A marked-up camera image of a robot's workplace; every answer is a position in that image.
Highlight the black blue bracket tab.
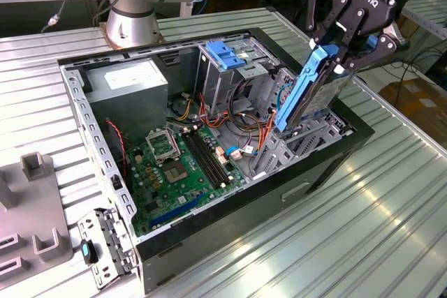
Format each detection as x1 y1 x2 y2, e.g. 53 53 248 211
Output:
79 239 99 265

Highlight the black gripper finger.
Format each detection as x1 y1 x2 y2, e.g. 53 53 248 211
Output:
331 0 400 75
302 0 350 50

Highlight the orange red disk power wire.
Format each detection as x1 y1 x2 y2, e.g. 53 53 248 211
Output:
260 107 279 154

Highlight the blue expansion slot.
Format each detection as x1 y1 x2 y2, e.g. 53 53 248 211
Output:
149 191 205 228

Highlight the grey metal drive cage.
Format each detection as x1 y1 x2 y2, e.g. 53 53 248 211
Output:
194 34 282 119

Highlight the metal socket cover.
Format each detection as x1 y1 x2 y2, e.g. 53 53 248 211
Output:
145 128 182 165

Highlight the hinged metal slot bracket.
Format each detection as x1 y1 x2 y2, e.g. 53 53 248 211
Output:
75 207 138 291

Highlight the black case fan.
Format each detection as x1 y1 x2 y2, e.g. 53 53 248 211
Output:
103 118 134 195

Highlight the orange wire bundle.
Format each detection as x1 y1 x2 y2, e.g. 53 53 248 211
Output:
197 91 268 135

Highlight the grey metal disk bay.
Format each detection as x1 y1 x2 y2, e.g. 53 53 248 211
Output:
249 116 345 181

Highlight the large brown cardboard box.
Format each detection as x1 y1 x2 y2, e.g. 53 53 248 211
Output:
378 80 447 140

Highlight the black open PC case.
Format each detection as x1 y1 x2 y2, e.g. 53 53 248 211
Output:
57 27 376 295

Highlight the black RAM slot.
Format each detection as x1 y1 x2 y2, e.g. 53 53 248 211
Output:
181 130 224 189
190 127 232 184

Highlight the CPU socket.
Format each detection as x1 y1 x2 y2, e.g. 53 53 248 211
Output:
162 161 191 186

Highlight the blue plastic cage latch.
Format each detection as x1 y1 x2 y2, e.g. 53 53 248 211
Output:
205 41 249 71

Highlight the hard disk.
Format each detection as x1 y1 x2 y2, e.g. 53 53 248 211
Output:
273 43 354 139

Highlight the blue flat data wire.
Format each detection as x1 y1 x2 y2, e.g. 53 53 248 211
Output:
226 80 296 160

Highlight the yellow black wire bundle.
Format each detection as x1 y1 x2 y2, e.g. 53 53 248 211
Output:
166 91 197 121

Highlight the grey power supply unit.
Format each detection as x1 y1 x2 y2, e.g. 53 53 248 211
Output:
83 57 170 144

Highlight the metal slat side table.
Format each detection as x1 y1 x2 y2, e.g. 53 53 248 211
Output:
401 0 447 40

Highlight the red black fan wire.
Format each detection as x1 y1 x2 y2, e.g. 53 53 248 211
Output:
105 119 128 177

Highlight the green motherboard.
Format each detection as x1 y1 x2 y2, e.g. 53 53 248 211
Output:
126 124 247 239

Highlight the grey parts rack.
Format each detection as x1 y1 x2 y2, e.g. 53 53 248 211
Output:
0 151 75 287

